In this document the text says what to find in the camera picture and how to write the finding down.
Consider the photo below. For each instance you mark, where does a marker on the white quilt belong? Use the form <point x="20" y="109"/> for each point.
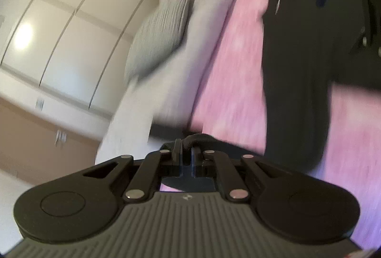
<point x="208" y="8"/>

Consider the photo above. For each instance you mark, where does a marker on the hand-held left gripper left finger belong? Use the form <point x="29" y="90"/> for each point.
<point x="178" y="156"/>

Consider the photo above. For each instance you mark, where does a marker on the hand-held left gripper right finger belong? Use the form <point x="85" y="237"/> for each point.
<point x="195" y="162"/>

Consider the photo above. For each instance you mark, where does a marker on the pink fluffy blanket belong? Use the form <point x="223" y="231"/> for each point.
<point x="238" y="52"/>

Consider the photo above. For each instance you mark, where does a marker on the wooden drawer cabinet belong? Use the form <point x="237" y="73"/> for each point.
<point x="32" y="139"/>

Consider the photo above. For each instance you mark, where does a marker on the grey striped pillow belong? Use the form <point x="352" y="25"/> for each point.
<point x="160" y="35"/>

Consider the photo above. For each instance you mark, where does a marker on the white wardrobe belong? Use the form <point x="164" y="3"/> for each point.
<point x="68" y="32"/>

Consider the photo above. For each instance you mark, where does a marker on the black garment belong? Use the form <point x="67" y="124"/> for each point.
<point x="297" y="67"/>

